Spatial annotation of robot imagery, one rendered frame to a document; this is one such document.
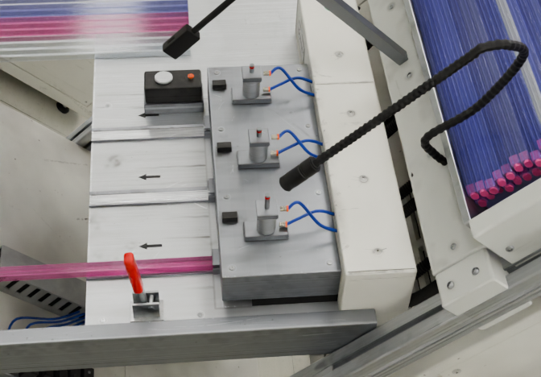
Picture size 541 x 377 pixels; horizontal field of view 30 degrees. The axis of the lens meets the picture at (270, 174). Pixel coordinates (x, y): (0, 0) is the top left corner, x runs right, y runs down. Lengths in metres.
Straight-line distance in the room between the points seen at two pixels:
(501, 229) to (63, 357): 0.51
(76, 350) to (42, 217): 0.62
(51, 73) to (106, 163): 1.53
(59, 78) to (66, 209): 1.08
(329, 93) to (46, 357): 0.47
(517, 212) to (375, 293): 0.22
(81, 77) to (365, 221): 1.78
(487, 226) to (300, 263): 0.23
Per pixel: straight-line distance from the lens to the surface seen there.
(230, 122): 1.28
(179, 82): 1.35
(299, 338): 1.17
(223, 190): 1.20
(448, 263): 1.09
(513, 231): 1.04
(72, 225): 1.80
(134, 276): 1.10
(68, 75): 2.84
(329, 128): 1.25
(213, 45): 1.47
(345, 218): 1.16
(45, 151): 1.86
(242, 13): 1.52
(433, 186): 1.15
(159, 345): 1.16
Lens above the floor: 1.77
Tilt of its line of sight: 29 degrees down
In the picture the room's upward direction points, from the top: 55 degrees clockwise
